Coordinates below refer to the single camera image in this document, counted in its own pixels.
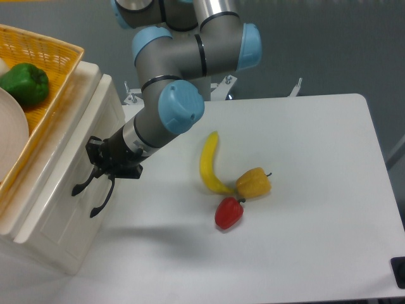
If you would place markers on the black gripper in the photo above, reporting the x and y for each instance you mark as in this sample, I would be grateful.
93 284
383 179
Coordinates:
114 156

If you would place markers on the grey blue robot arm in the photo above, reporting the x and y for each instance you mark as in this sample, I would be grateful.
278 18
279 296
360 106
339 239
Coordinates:
177 42

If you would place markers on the white lower drawer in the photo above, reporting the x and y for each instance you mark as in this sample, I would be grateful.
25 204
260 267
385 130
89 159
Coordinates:
74 221

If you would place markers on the white drawer cabinet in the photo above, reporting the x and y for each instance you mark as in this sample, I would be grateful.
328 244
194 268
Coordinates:
32 178

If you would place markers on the beige round plate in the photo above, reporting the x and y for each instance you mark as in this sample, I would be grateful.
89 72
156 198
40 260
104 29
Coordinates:
14 132

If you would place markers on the green toy bell pepper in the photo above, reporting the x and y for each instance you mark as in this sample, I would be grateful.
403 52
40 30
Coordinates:
28 84

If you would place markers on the yellow plastic basket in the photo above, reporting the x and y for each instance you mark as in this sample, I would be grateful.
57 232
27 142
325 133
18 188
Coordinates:
42 66

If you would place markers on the yellow toy banana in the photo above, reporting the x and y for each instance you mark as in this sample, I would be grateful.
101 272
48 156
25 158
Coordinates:
206 166

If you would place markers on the white round object in basket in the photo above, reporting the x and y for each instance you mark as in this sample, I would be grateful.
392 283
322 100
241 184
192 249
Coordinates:
4 68

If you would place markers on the red toy bell pepper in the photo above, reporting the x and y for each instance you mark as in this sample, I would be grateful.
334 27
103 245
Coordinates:
229 212

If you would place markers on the yellow toy bell pepper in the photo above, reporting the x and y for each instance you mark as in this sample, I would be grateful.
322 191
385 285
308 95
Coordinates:
253 183

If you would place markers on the black object at table edge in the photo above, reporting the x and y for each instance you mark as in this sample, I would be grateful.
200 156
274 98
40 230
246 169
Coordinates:
398 267

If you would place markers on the black top drawer handle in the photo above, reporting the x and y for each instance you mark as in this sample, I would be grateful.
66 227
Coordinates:
78 188

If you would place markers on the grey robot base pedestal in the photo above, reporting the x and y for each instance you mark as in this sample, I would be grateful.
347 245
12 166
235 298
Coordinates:
203 85

